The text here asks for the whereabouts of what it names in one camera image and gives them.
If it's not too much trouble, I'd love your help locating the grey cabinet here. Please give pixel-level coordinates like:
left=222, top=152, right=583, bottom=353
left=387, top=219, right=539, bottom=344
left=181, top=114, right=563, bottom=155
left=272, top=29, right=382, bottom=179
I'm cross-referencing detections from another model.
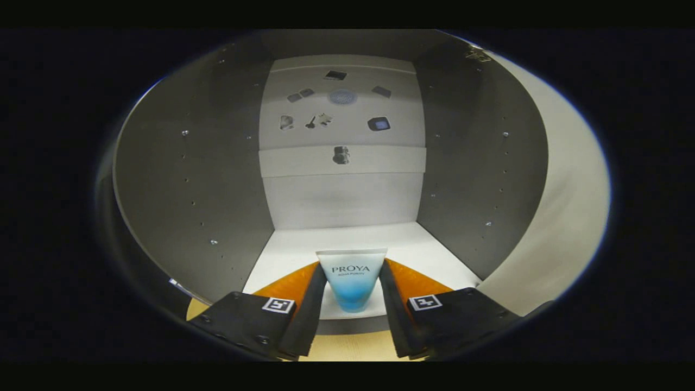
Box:
left=111, top=30, right=549, bottom=335

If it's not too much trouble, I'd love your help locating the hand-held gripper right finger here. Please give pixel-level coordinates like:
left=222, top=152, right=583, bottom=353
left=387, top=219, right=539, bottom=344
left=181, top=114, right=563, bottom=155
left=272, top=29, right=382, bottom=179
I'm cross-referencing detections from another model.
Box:
left=378, top=258, right=522, bottom=361

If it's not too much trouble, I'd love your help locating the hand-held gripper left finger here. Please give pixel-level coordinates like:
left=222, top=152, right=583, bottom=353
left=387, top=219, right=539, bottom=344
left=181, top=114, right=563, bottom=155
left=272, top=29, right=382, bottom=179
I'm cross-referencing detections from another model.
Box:
left=187, top=261, right=328, bottom=362

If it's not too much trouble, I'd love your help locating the blue and white tube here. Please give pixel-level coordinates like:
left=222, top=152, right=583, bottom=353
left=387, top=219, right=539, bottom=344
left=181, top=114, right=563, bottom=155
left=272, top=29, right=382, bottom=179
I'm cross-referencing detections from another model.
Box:
left=316, top=248, right=388, bottom=313

